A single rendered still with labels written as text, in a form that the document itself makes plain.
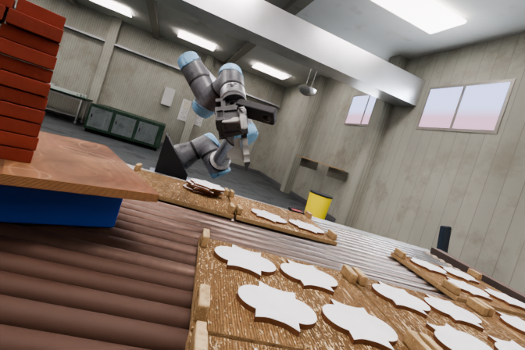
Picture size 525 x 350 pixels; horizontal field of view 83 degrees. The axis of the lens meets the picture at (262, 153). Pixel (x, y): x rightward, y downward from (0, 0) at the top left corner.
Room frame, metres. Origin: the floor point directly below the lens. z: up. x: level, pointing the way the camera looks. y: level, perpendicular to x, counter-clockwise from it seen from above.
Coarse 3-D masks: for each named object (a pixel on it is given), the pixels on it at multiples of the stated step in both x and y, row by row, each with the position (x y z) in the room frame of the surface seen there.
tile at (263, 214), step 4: (252, 212) 1.15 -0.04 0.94; (256, 212) 1.15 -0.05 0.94; (260, 212) 1.17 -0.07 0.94; (264, 212) 1.19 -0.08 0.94; (268, 212) 1.22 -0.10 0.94; (256, 216) 1.12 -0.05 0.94; (260, 216) 1.12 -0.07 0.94; (264, 216) 1.13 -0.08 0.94; (268, 216) 1.15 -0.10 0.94; (272, 216) 1.17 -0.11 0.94; (276, 216) 1.19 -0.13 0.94; (268, 220) 1.12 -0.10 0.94; (272, 220) 1.11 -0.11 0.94; (276, 220) 1.13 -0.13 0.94; (280, 220) 1.15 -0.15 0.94; (284, 220) 1.17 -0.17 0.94; (284, 224) 1.14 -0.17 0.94
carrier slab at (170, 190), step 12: (156, 180) 1.18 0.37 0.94; (168, 180) 1.25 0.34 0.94; (180, 180) 1.33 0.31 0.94; (168, 192) 1.06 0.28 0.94; (180, 192) 1.12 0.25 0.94; (180, 204) 1.00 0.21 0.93; (192, 204) 1.01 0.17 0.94; (204, 204) 1.06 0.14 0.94; (216, 204) 1.12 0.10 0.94; (228, 204) 1.18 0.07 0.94; (228, 216) 1.04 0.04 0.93
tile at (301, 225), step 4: (292, 220) 1.22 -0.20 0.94; (296, 220) 1.24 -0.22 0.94; (292, 224) 1.18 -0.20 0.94; (296, 224) 1.17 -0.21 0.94; (300, 224) 1.19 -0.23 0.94; (304, 224) 1.22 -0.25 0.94; (308, 224) 1.24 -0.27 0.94; (300, 228) 1.15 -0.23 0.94; (304, 228) 1.15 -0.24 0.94; (308, 228) 1.17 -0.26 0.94; (312, 228) 1.20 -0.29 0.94; (316, 228) 1.22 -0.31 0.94; (312, 232) 1.15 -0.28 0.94; (316, 232) 1.15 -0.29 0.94; (320, 232) 1.17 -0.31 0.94
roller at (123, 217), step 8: (120, 216) 0.75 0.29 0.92; (128, 216) 0.76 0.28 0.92; (144, 224) 0.76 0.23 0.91; (152, 224) 0.77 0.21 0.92; (160, 224) 0.78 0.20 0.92; (176, 232) 0.78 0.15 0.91; (184, 232) 0.79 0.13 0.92; (192, 232) 0.80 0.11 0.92; (216, 240) 0.80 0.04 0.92; (224, 240) 0.82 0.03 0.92; (256, 248) 0.83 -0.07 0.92; (288, 256) 0.85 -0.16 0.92; (312, 264) 0.86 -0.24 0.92; (320, 264) 0.87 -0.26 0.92; (384, 280) 0.91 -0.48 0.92; (408, 288) 0.92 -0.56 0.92; (416, 288) 0.94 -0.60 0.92; (440, 296) 0.95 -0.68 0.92
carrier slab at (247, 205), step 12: (240, 204) 1.25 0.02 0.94; (252, 204) 1.33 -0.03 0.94; (264, 204) 1.41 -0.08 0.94; (240, 216) 1.05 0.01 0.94; (252, 216) 1.11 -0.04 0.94; (288, 216) 1.31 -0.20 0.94; (300, 216) 1.39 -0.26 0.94; (276, 228) 1.08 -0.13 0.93; (288, 228) 1.10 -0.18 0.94; (324, 240) 1.13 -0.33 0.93
